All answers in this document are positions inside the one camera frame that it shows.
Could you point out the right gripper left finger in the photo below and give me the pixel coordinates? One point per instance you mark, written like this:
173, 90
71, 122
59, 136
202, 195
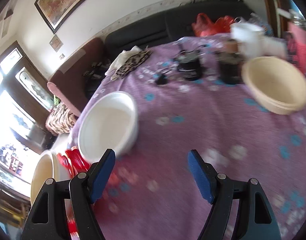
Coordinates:
47, 218

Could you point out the white plastic jar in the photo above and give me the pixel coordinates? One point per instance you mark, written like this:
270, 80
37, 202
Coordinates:
249, 38

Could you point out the pink thermos bottle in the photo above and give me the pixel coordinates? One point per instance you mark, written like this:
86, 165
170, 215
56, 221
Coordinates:
296, 46

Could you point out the white foam bowl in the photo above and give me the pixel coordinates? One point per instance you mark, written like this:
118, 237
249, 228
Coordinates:
112, 122
47, 167

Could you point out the black sofa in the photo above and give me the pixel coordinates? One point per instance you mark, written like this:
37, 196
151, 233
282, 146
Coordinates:
170, 25

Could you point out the dark jar with cork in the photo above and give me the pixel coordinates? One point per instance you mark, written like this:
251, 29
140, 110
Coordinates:
230, 62

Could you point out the white cloth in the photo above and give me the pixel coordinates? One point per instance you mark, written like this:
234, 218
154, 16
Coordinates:
121, 59

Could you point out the red plastic bag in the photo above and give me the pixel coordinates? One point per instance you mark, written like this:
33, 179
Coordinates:
204, 26

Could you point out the cream plastic bowl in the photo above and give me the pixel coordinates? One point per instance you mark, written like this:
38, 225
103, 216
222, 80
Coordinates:
275, 84

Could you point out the patterned blanket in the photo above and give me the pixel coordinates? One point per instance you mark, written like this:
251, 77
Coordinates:
61, 120

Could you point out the red glass plate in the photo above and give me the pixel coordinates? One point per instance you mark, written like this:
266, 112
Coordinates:
73, 163

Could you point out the maroon armchair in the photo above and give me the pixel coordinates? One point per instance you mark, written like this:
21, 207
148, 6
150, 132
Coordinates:
68, 82

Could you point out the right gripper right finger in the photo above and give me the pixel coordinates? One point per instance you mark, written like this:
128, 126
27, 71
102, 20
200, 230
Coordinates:
255, 218

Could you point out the purple floral tablecloth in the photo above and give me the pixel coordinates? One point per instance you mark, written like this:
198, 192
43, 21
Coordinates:
153, 194

